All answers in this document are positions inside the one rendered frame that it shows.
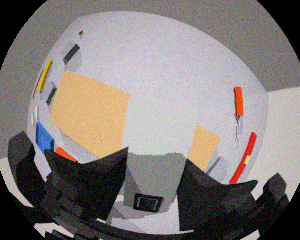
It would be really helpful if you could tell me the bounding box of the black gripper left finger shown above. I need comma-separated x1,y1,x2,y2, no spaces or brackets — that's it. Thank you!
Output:
43,147,129,221

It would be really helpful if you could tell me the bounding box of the blue shallow tray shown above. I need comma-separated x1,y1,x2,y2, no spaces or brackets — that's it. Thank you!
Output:
35,121,54,155

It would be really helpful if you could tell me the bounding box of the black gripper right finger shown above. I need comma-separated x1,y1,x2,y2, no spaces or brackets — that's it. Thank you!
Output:
177,159,258,232

